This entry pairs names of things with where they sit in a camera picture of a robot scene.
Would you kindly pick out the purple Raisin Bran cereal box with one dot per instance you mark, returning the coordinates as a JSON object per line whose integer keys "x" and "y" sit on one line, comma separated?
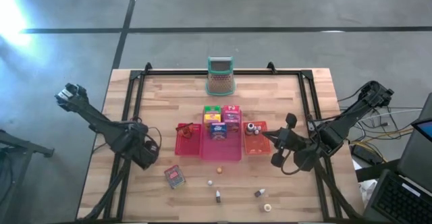
{"x": 233, "y": 122}

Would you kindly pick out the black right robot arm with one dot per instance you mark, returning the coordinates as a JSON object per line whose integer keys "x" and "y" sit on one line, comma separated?
{"x": 351, "y": 119}

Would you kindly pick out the red Froot Loops cereal box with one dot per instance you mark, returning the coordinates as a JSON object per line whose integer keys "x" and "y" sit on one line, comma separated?
{"x": 231, "y": 109}

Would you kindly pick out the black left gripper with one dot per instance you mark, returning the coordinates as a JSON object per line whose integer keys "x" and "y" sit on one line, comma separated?
{"x": 146, "y": 153}

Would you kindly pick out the blue cereal box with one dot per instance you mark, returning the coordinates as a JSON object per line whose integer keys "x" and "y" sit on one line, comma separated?
{"x": 218, "y": 131}

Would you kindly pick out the green Apple Jacks cereal box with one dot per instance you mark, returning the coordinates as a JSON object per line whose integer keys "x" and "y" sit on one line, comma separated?
{"x": 212, "y": 109}

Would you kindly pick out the pink translucent plastic bin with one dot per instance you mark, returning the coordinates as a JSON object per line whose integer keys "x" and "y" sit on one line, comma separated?
{"x": 221, "y": 149}

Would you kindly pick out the dark blue dropper bottle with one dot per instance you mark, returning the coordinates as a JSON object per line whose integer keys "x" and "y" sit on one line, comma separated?
{"x": 260, "y": 193}

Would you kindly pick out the grey laptop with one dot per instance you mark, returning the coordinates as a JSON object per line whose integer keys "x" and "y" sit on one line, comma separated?
{"x": 398, "y": 197}

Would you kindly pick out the brown dropper bottle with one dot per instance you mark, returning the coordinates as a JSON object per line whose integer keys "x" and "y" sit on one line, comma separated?
{"x": 218, "y": 197}

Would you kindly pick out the crumpled white plastic bag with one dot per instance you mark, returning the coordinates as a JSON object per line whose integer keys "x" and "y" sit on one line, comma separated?
{"x": 368, "y": 192}

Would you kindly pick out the teal mesh basket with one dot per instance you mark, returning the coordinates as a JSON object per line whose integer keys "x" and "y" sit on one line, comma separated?
{"x": 220, "y": 82}

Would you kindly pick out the red plastic basket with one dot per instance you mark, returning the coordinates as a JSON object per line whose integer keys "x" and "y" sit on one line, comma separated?
{"x": 187, "y": 146}

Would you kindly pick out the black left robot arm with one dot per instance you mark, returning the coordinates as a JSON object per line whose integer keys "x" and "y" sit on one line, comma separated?
{"x": 101, "y": 126}

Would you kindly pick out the black metal stand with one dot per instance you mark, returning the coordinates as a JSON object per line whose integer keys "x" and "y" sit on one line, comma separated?
{"x": 30, "y": 144}

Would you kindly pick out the black metal table frame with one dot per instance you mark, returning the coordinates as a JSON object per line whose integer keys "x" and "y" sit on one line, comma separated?
{"x": 182, "y": 72}

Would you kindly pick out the cereal box with pink label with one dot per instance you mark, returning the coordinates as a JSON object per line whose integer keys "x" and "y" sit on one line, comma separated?
{"x": 175, "y": 176}

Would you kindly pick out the blue lit screen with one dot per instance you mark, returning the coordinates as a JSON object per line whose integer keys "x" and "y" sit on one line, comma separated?
{"x": 423, "y": 129}

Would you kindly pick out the black food colouring bottle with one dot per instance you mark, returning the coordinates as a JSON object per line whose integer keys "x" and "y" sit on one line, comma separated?
{"x": 250, "y": 128}

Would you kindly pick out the yellow Corn Pops cereal box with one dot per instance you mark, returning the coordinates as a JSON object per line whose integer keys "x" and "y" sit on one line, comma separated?
{"x": 212, "y": 118}

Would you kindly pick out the orange plastic basket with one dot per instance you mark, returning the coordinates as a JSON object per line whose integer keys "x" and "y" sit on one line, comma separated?
{"x": 258, "y": 144}

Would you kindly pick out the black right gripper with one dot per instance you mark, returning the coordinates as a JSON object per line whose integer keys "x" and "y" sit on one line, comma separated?
{"x": 303, "y": 146}

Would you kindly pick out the black power brick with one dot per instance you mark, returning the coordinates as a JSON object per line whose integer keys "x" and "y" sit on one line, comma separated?
{"x": 364, "y": 154}

